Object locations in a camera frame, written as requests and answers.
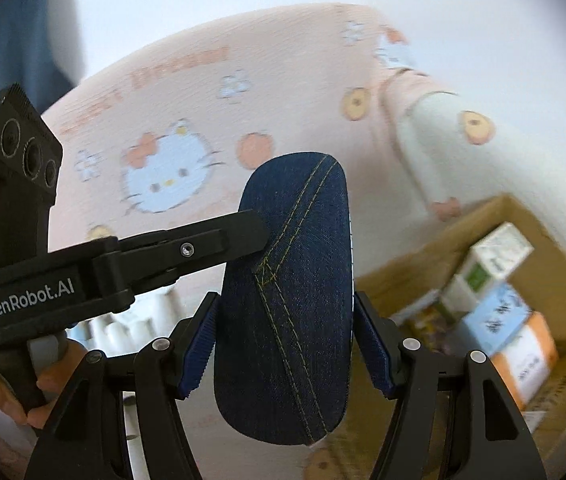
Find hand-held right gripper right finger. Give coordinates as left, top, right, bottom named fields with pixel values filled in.
left=354, top=291, right=548, bottom=480

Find person's left hand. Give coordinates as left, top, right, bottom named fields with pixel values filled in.
left=0, top=347, right=86, bottom=431

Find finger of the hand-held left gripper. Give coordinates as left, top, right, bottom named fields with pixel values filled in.
left=118, top=210, right=268, bottom=293

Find denim glasses case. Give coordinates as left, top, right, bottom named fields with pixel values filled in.
left=213, top=151, right=354, bottom=447

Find teal curtain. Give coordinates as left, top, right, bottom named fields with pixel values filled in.
left=0, top=0, right=86, bottom=126

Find light blue carton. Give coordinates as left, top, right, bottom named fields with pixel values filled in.
left=463, top=282, right=534, bottom=353

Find colourful printed packet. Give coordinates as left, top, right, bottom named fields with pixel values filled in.
left=403, top=292, right=464, bottom=351

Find white printed cloth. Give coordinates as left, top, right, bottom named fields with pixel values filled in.
left=395, top=92, right=498, bottom=221

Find white cylindrical objects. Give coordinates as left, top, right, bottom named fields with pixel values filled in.
left=70, top=287, right=184, bottom=361

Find white green carton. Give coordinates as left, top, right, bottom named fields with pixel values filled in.
left=455, top=222, right=534, bottom=291

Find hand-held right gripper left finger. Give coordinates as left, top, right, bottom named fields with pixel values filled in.
left=23, top=291, right=220, bottom=480

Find small white carton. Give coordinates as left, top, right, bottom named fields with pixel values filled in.
left=440, top=275, right=478, bottom=316

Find cardboard box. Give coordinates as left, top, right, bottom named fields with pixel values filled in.
left=353, top=195, right=566, bottom=461

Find pink printed blanket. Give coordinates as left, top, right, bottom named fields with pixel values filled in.
left=0, top=2, right=464, bottom=480

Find orange white box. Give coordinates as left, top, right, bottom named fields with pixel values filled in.
left=490, top=312, right=558, bottom=408

